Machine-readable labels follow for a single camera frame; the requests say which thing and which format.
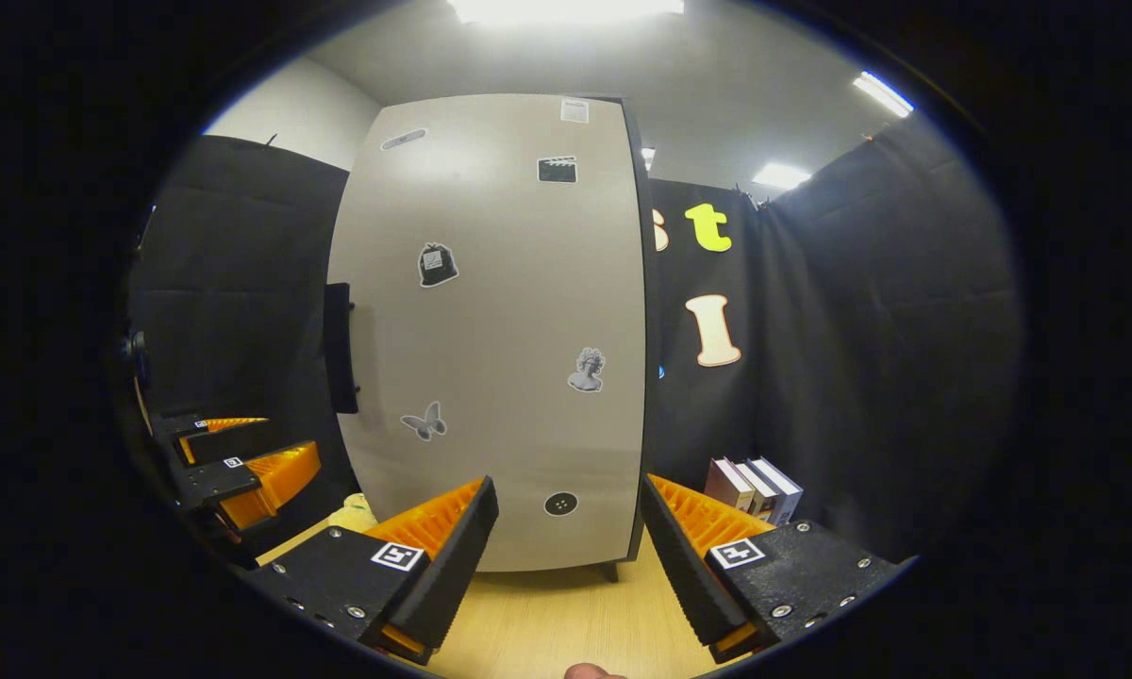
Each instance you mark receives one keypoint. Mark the ceiling light panel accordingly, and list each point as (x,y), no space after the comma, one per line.
(566,8)
(882,92)
(781,175)
(648,157)

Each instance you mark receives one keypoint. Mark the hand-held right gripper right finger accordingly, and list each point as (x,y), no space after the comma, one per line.
(679,556)

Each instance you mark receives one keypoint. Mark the dark grey cabinet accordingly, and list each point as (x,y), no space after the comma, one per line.
(652,330)

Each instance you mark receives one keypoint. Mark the yellow plush toy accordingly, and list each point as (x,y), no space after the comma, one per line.
(354,514)

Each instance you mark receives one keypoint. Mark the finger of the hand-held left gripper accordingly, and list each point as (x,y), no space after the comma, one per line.
(226,441)
(222,481)

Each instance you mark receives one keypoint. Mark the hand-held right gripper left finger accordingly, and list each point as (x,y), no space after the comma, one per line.
(453,556)

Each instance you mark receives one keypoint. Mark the blue grey spine book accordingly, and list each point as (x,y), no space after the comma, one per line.
(781,490)

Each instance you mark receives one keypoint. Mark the white black spine book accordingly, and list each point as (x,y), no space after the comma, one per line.
(757,490)

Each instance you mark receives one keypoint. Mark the black backdrop cloth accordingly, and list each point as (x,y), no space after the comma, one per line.
(906,330)

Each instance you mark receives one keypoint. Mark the purple spine book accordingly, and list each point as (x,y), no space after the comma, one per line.
(726,483)

